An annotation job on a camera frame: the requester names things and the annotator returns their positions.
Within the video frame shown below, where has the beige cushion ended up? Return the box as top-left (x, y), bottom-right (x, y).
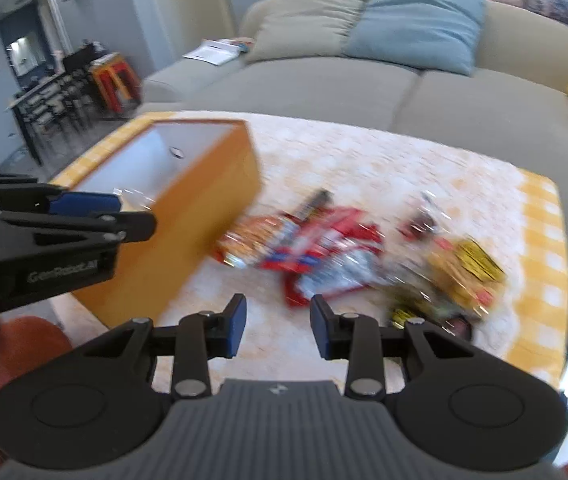
top-left (244, 0), bottom-right (371, 63)

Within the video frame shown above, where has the dining table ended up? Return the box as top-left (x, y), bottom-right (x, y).
top-left (6, 72), bottom-right (90, 161)

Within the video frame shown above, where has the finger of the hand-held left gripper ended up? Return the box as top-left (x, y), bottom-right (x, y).
top-left (0, 169), bottom-right (122, 216)
top-left (0, 211), bottom-right (157, 261)

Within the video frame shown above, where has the red snack packet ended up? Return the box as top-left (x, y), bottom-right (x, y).
top-left (259, 207), bottom-right (385, 276)

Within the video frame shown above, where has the cream door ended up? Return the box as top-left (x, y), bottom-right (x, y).
top-left (146, 0), bottom-right (239, 86)

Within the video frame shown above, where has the yellow checked tablecloth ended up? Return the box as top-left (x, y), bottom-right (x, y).
top-left (49, 110), bottom-right (568, 391)

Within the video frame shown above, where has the orange cardboard box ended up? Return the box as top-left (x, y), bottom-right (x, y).
top-left (66, 117), bottom-right (265, 328)

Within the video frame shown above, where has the black bag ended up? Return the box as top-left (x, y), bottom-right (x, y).
top-left (61, 42), bottom-right (104, 72)

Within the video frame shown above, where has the blue cushion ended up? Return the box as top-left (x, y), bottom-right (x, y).
top-left (344, 0), bottom-right (487, 77)

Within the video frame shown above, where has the grey sofa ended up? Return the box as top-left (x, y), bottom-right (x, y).
top-left (136, 0), bottom-right (568, 303)

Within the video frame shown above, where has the clear-wrapped chocolate ball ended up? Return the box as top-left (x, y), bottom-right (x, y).
top-left (398, 195), bottom-right (442, 241)

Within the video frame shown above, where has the white paper booklet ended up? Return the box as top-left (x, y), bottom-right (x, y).
top-left (182, 37), bottom-right (255, 67)

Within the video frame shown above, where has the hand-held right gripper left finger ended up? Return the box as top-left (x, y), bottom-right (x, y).
top-left (76, 294), bottom-right (248, 402)

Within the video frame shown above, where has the orange snack packet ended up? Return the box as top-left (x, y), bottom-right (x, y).
top-left (215, 214), bottom-right (297, 268)

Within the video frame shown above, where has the dark snack packet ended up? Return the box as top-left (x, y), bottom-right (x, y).
top-left (388, 285), bottom-right (484, 341)

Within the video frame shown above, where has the white lace tablecloth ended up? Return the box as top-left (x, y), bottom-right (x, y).
top-left (51, 111), bottom-right (534, 396)

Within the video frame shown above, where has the black candy tube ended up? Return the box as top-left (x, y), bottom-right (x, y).
top-left (291, 189), bottom-right (333, 222)

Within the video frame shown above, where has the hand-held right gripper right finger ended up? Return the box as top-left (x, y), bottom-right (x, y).
top-left (310, 294), bottom-right (469, 402)

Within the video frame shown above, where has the yellow black snack packet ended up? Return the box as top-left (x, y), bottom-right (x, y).
top-left (426, 236), bottom-right (508, 311)

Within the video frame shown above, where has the orange stool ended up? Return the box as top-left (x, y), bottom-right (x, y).
top-left (89, 55), bottom-right (142, 113)

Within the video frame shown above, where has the red-edged silvery snack packet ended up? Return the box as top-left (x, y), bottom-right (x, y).
top-left (284, 252), bottom-right (382, 309)

